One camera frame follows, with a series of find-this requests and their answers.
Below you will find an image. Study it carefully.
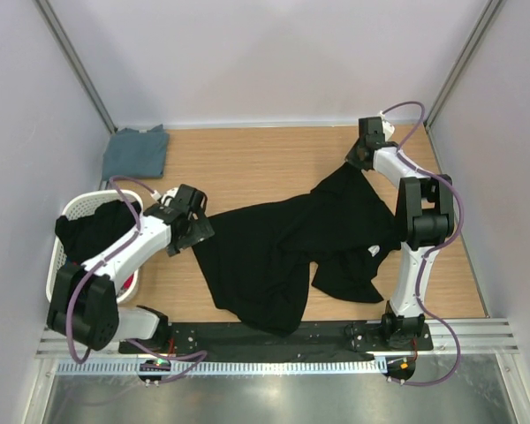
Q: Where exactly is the black t-shirt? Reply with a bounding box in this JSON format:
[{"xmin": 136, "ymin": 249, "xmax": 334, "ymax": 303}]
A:
[{"xmin": 193, "ymin": 163, "xmax": 400, "ymax": 337}]

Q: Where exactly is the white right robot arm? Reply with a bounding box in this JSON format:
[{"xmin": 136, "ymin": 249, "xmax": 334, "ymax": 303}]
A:
[{"xmin": 345, "ymin": 115, "xmax": 454, "ymax": 350}]

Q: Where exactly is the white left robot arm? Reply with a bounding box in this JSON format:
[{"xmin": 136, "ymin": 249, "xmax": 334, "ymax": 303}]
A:
[{"xmin": 46, "ymin": 185, "xmax": 214, "ymax": 363}]

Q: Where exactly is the folded teal t-shirt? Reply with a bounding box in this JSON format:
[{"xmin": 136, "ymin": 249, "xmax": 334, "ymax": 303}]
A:
[{"xmin": 102, "ymin": 125, "xmax": 170, "ymax": 181}]

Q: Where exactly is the pink garment in basket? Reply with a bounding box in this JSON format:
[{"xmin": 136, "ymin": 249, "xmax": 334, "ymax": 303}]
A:
[{"xmin": 117, "ymin": 274, "xmax": 137, "ymax": 296}]

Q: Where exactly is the white laundry basket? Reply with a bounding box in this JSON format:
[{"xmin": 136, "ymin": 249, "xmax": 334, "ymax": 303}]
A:
[{"xmin": 45, "ymin": 189, "xmax": 140, "ymax": 305}]

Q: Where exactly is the black clothes pile in basket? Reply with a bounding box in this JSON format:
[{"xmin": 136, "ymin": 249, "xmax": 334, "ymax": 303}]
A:
[{"xmin": 55, "ymin": 200, "xmax": 135, "ymax": 263}]

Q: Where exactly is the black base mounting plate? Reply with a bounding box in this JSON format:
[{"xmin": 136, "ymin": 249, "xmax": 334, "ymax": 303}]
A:
[{"xmin": 117, "ymin": 320, "xmax": 434, "ymax": 364}]

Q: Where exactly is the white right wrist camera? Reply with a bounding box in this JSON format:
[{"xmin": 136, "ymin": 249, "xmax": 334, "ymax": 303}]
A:
[{"xmin": 378, "ymin": 111, "xmax": 396, "ymax": 140}]

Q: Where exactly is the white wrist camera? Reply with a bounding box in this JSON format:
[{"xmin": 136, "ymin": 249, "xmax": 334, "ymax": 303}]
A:
[
  {"xmin": 378, "ymin": 111, "xmax": 396, "ymax": 140},
  {"xmin": 151, "ymin": 187, "xmax": 178, "ymax": 206}
]

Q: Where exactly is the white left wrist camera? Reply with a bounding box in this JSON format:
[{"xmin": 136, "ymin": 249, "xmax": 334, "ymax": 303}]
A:
[{"xmin": 151, "ymin": 187, "xmax": 178, "ymax": 206}]

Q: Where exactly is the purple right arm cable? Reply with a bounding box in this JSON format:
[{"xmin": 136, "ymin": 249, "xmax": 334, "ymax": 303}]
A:
[{"xmin": 382, "ymin": 101, "xmax": 463, "ymax": 388}]

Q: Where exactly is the slotted cable duct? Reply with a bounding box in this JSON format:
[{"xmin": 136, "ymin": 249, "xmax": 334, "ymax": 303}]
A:
[{"xmin": 56, "ymin": 357, "xmax": 387, "ymax": 376}]

